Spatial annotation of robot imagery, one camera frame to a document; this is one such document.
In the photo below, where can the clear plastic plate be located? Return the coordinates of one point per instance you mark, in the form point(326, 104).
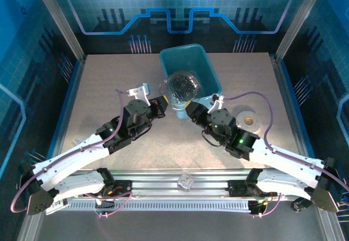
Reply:
point(180, 88)

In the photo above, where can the teal plastic bin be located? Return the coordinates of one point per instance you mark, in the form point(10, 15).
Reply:
point(191, 61)

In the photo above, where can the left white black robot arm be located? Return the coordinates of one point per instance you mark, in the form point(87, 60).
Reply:
point(68, 156)

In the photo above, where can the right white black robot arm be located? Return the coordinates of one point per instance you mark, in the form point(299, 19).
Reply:
point(286, 159)

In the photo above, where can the clear plastic cube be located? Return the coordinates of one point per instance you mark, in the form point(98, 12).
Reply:
point(186, 181)

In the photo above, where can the white label card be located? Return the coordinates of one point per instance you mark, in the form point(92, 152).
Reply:
point(58, 206)

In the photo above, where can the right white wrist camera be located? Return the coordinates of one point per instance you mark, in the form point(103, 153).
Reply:
point(216, 104)

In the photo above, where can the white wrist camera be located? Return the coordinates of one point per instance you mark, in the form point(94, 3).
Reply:
point(216, 104)
point(140, 92)

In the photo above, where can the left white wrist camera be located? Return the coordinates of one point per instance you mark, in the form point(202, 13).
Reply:
point(140, 92)

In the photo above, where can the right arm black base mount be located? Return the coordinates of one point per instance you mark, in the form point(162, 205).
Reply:
point(237, 187)

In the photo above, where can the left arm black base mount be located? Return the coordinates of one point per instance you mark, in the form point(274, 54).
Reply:
point(122, 189)

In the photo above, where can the aluminium extrusion rail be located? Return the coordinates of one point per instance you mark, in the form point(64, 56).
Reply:
point(163, 186)

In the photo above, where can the left aluminium frame post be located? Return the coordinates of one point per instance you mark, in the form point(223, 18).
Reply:
point(60, 20)

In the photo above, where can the aluminium frame post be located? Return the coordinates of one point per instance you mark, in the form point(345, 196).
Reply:
point(60, 20)
point(300, 20)

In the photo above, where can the right aluminium frame post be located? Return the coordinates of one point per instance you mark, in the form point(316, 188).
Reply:
point(300, 20)

